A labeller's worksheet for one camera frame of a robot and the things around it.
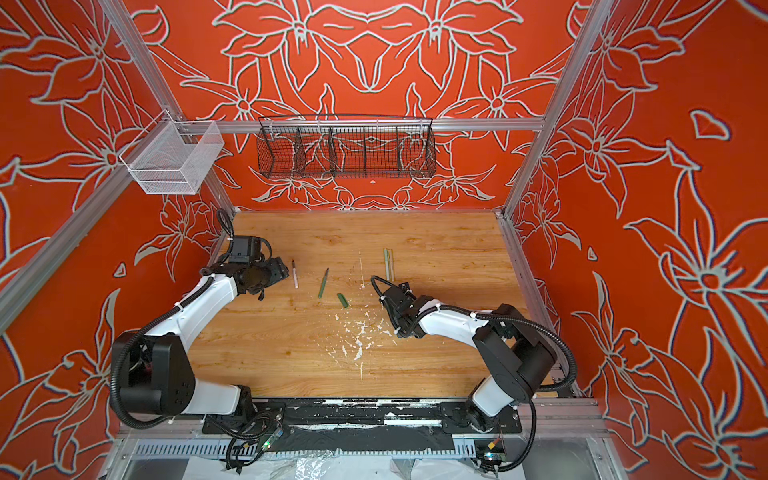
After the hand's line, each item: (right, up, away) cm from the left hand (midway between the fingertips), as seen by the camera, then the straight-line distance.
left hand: (277, 270), depth 89 cm
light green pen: (+34, +1, +15) cm, 37 cm away
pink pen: (+2, -4, +11) cm, 12 cm away
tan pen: (+35, 0, +13) cm, 37 cm away
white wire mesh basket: (-33, +36, +4) cm, 49 cm away
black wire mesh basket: (+19, +42, +11) cm, 47 cm away
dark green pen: (+12, -6, +11) cm, 17 cm away
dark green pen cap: (+19, -10, +6) cm, 23 cm away
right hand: (+39, -16, +1) cm, 42 cm away
